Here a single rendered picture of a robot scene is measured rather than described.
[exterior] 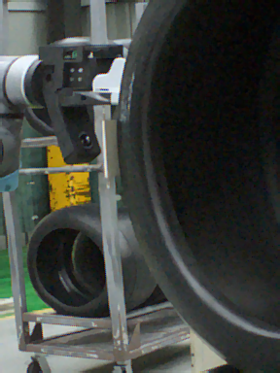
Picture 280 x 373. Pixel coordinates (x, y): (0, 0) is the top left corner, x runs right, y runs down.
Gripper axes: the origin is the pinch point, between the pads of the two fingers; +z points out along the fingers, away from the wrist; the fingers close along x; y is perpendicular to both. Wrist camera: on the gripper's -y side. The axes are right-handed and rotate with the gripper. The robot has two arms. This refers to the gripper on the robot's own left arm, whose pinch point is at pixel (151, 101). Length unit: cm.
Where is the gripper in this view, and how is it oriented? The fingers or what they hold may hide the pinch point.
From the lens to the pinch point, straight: 134.7
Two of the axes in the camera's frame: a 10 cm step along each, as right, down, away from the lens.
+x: 7.1, -0.9, 7.0
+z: 7.0, 1.1, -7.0
